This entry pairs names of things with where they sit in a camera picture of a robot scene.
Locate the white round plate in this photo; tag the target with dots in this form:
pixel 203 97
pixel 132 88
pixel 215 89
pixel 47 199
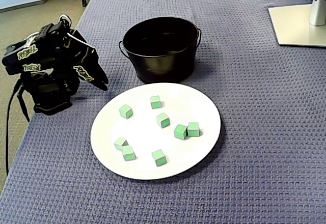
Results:
pixel 145 137

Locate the green cube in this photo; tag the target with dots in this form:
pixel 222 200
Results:
pixel 155 102
pixel 159 157
pixel 180 132
pixel 193 129
pixel 119 143
pixel 128 154
pixel 125 112
pixel 163 120

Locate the silver monitor stand column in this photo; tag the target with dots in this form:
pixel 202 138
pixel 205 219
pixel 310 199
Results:
pixel 318 10

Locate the blue waffle-weave mat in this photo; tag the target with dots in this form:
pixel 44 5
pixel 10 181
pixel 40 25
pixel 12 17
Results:
pixel 254 132

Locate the white monitor stand base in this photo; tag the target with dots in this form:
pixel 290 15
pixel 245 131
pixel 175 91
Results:
pixel 293 30

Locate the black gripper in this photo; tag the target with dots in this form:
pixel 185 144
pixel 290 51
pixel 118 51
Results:
pixel 87 67

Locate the black robot arm with stickers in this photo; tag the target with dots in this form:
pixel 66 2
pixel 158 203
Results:
pixel 45 89

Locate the black metal bucket container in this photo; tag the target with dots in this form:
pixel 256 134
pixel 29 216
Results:
pixel 165 66

